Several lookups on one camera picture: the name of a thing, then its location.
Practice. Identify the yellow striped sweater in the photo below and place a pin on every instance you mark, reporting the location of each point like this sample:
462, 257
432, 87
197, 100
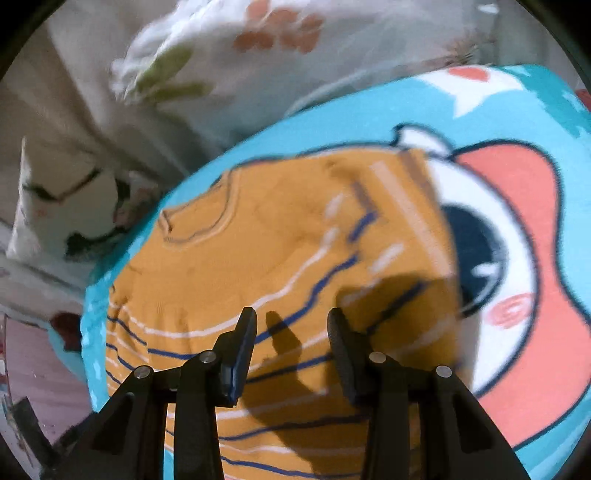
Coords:
277, 240

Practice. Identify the white pillow with black print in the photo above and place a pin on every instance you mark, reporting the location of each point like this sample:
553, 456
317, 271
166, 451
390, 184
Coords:
74, 207

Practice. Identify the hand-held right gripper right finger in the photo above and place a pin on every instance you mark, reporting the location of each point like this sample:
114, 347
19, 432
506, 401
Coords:
344, 355

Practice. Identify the teal printed plush blanket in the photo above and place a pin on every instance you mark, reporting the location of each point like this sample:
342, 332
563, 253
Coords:
531, 369

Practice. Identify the white floral pillow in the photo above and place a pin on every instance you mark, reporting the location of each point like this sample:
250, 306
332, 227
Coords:
277, 55

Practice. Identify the black object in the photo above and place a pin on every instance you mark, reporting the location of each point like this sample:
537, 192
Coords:
30, 429

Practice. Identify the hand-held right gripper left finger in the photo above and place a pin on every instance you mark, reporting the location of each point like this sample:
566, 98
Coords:
240, 360

